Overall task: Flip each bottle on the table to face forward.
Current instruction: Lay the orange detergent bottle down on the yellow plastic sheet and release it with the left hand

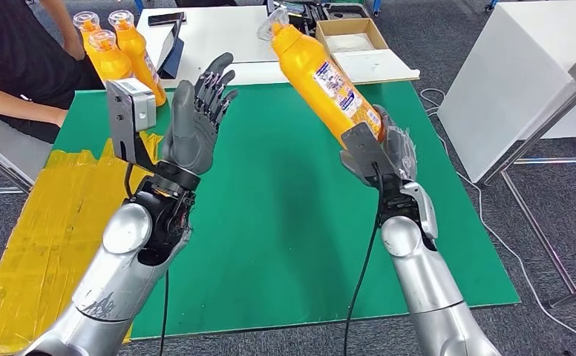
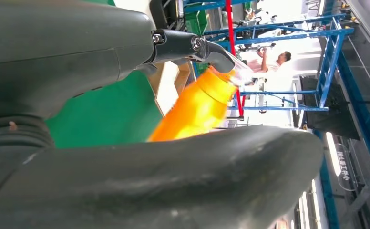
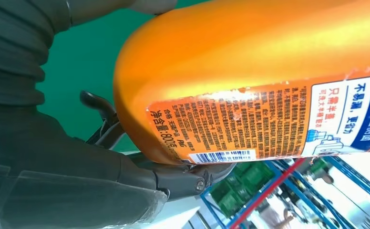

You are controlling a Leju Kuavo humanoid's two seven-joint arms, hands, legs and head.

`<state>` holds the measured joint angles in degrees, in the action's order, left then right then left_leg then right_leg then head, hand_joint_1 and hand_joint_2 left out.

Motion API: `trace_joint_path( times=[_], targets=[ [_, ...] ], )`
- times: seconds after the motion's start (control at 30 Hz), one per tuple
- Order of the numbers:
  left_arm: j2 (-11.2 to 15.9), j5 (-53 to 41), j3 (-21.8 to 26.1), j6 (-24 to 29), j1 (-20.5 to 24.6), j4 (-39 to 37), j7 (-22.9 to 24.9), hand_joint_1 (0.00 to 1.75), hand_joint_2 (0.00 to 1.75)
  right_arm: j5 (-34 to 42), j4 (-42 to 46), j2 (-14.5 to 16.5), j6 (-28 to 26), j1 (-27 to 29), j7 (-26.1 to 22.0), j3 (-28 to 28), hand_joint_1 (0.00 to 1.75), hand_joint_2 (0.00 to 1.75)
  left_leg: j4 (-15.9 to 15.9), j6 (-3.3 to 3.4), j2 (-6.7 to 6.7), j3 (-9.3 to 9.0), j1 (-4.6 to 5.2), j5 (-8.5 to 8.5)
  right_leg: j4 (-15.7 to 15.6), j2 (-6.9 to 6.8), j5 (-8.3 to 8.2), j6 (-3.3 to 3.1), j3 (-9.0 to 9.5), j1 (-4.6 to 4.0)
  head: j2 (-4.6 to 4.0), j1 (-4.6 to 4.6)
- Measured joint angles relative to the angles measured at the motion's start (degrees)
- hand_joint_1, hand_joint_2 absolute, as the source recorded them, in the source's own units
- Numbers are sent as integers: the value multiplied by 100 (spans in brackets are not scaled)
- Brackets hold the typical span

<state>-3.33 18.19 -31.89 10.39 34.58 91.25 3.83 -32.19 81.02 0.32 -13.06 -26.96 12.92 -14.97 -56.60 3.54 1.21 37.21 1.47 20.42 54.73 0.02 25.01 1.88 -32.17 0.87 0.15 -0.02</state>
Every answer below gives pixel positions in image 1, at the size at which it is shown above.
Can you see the large white table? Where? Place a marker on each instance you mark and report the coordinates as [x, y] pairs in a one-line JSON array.
[[514, 73]]

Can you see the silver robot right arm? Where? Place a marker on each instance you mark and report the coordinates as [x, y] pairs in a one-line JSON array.
[[430, 285]]

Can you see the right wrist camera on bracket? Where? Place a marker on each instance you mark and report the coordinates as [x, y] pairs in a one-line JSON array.
[[366, 152]]

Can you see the person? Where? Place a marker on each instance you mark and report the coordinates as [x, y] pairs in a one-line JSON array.
[[17, 54]]

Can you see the black chair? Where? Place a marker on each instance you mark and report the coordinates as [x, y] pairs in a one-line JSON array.
[[204, 2]]

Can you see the black smartphone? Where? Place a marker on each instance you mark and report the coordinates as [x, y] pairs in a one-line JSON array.
[[165, 18]]

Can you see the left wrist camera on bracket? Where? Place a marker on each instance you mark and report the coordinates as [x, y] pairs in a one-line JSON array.
[[130, 113]]

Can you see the grey side table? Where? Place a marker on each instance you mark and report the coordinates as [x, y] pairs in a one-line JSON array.
[[3, 152]]

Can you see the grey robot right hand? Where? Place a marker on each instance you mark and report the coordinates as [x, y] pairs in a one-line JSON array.
[[401, 152]]

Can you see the white box lid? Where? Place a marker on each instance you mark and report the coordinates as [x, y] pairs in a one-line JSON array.
[[381, 66]]

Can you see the person's right forearm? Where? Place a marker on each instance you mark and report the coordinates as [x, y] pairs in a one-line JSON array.
[[17, 105]]

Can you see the green table mat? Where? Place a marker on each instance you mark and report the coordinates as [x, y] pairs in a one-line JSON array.
[[278, 196]]

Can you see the person's left hand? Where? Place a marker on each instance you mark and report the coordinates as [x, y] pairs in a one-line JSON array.
[[75, 51]]

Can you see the brown cardboard box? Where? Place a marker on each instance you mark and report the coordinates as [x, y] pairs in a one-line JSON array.
[[357, 25]]

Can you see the tablet in dark folio case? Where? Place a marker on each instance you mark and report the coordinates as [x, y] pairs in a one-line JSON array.
[[172, 54]]

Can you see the black tool case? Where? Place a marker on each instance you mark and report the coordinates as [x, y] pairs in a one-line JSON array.
[[312, 12]]

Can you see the orange plastic bottle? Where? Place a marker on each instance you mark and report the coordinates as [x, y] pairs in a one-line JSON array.
[[312, 73], [87, 34], [138, 54], [108, 59]]

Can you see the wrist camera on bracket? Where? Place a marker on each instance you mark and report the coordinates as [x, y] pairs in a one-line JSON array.
[[366, 152], [130, 113]]

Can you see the white foam insert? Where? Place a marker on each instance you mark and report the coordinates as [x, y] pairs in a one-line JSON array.
[[351, 43]]

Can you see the person's left forearm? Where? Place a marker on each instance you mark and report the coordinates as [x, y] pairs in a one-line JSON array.
[[59, 22]]

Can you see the yellow plastic sheet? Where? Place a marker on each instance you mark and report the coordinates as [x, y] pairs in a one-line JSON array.
[[47, 236]]

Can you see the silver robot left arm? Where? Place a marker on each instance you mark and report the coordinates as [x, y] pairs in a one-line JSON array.
[[121, 275]]

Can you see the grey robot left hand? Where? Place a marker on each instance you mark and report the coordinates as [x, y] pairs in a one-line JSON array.
[[192, 137]]

